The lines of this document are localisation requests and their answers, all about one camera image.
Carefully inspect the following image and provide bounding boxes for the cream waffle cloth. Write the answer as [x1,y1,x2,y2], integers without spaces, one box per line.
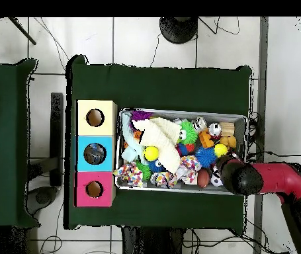
[131,116,183,175]

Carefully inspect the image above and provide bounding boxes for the blue spiky ball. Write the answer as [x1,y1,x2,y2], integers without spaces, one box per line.
[195,146,218,168]

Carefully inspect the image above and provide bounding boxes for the wooden three-hole box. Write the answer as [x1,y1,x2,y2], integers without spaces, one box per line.
[74,99,118,208]

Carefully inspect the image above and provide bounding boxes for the shallow mesh bin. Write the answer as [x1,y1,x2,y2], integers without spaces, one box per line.
[114,106,248,196]

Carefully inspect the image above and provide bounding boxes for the yellow smiley ball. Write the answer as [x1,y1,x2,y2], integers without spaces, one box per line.
[143,146,160,162]

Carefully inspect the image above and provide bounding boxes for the light blue waffle cloth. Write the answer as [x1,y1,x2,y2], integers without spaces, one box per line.
[120,112,148,163]

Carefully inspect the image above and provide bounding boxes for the confetti print cloth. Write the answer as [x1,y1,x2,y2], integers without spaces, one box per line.
[150,154,203,189]
[112,161,145,187]

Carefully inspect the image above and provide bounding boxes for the green spiky ball with eyes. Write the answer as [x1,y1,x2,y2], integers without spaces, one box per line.
[177,120,199,146]

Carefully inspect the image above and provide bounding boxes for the dark green tablecloth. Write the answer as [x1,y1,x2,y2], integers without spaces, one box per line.
[64,54,252,230]

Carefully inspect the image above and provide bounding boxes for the small brown football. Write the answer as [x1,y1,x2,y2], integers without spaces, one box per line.
[197,168,211,189]

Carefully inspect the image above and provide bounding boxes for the plain yellow ball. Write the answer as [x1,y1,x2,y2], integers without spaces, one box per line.
[214,143,229,158]

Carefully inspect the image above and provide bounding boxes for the small soccer ball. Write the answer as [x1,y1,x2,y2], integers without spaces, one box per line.
[210,165,224,188]

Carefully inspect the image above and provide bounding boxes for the black upright panel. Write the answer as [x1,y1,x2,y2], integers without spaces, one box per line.
[50,92,64,187]

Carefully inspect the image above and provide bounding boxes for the black round stand base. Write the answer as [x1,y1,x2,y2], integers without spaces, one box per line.
[159,17,198,45]

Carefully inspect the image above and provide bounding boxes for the grey stand foot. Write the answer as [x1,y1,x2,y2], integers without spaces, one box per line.
[25,185,59,216]

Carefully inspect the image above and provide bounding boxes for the green cloth side table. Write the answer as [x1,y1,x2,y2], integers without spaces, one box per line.
[0,58,40,229]

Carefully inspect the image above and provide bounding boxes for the black rod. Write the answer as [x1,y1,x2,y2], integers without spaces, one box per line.
[8,17,37,46]

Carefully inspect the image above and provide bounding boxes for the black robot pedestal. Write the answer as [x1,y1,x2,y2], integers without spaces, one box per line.
[120,226,187,254]

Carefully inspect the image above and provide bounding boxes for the long black cable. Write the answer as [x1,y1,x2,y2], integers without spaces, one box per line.
[246,149,301,161]

